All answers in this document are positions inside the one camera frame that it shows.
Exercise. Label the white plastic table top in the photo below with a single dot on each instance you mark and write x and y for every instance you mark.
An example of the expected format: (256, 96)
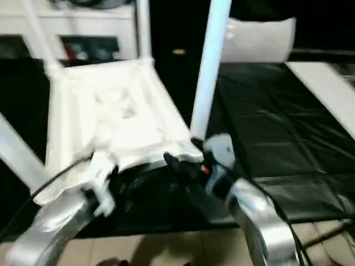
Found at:
(83, 124)

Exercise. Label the dark robot foot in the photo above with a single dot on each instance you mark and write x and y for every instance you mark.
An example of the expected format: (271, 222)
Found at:
(115, 261)

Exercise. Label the tall black cabinet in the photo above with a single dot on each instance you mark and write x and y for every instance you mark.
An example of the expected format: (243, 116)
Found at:
(177, 27)

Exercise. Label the grey cushion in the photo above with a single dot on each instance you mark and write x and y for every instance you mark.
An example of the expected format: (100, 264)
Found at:
(258, 41)

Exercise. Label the small white cup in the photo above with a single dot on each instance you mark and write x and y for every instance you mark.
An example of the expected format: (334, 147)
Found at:
(82, 55)

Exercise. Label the red box in cabinet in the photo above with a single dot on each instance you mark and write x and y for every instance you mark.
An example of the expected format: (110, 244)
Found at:
(69, 50)

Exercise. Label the white flat board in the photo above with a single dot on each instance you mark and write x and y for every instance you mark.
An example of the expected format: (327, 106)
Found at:
(324, 88)

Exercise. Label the black metal bench leg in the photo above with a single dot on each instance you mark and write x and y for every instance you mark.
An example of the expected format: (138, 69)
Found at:
(327, 234)

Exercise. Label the white cabinet with glass doors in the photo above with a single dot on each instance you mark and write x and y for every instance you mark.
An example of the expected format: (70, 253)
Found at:
(97, 25)

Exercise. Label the black bar with red mark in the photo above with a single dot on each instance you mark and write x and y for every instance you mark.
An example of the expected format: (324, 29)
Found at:
(324, 51)

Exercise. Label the round grey appliance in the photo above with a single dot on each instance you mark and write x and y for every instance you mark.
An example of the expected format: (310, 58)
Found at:
(94, 2)

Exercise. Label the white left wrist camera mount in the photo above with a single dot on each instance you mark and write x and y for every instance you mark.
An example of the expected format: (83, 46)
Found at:
(101, 180)

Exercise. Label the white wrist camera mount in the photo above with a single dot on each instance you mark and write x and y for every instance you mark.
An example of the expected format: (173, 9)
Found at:
(101, 180)
(222, 149)

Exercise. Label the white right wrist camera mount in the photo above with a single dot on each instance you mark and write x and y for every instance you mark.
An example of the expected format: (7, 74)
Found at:
(222, 149)

